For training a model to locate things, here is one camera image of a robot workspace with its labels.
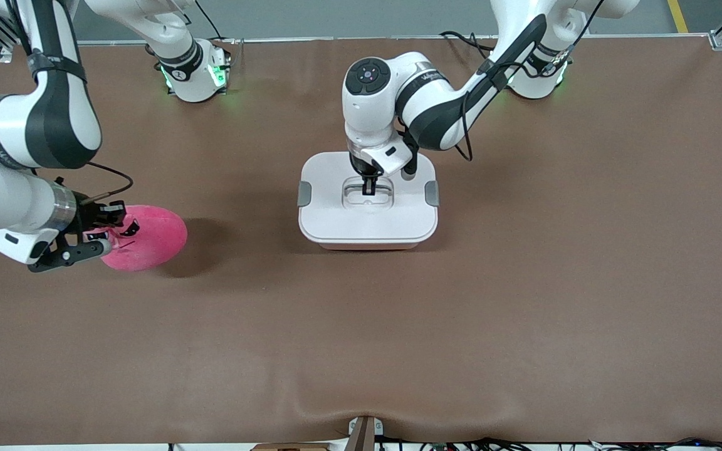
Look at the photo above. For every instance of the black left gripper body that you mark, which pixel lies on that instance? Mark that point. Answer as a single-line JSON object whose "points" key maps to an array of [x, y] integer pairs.
{"points": [[360, 166]]}

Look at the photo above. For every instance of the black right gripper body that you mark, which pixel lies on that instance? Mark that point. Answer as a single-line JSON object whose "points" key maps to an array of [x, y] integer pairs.
{"points": [[91, 216]]}

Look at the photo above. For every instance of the pink round plush toy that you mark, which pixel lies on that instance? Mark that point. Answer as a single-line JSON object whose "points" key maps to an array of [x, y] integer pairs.
{"points": [[154, 241]]}

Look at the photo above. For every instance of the white box lid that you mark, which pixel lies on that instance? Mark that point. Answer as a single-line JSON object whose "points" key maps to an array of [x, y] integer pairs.
{"points": [[336, 219]]}

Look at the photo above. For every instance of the grey lid latch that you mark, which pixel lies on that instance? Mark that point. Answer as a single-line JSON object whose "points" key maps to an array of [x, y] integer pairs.
{"points": [[432, 193], [304, 194]]}

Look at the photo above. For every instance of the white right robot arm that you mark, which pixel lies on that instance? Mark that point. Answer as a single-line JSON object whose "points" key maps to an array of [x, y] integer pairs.
{"points": [[4, 200]]}

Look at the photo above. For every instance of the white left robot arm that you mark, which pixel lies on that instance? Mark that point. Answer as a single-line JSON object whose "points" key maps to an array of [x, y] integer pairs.
{"points": [[370, 106]]}

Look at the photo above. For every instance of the pale pink box base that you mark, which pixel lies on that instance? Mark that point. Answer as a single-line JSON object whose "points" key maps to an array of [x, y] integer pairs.
{"points": [[367, 247]]}

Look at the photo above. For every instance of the brown table mat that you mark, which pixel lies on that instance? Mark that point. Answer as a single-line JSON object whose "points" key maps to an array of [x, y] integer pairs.
{"points": [[524, 313]]}

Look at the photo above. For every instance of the brown cardboard piece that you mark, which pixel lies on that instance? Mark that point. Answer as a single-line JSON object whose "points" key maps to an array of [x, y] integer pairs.
{"points": [[289, 447]]}

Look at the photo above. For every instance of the wooden post with bracket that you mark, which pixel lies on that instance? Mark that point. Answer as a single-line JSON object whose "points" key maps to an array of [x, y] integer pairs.
{"points": [[364, 435]]}

